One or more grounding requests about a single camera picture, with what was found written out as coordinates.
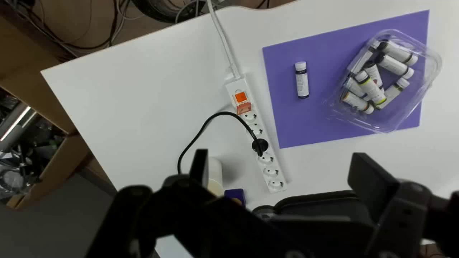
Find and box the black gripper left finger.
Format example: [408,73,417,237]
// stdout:
[191,147,210,189]

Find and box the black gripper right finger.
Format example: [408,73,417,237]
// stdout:
[348,151,401,225]

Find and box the white power strip orange switch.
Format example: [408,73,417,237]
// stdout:
[223,74,290,193]

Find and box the clear plastic bag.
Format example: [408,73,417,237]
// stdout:
[329,27,444,130]

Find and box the blue and yellow block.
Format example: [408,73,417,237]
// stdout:
[223,186,249,207]

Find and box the purple paper mat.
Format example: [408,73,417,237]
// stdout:
[262,8,432,150]

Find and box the small white labelled tube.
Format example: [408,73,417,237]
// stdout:
[384,40,421,67]
[351,38,384,76]
[341,90,376,116]
[293,60,312,100]
[345,76,368,100]
[365,63,385,88]
[378,53,417,80]
[382,77,412,101]
[356,70,389,108]

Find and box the brown cardboard box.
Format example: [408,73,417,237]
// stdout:
[0,83,105,212]

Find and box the black plug with cable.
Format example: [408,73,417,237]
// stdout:
[177,110,270,176]

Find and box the white power strip cable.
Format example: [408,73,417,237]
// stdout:
[206,0,243,81]

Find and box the black cable bundle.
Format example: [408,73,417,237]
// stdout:
[0,0,299,55]

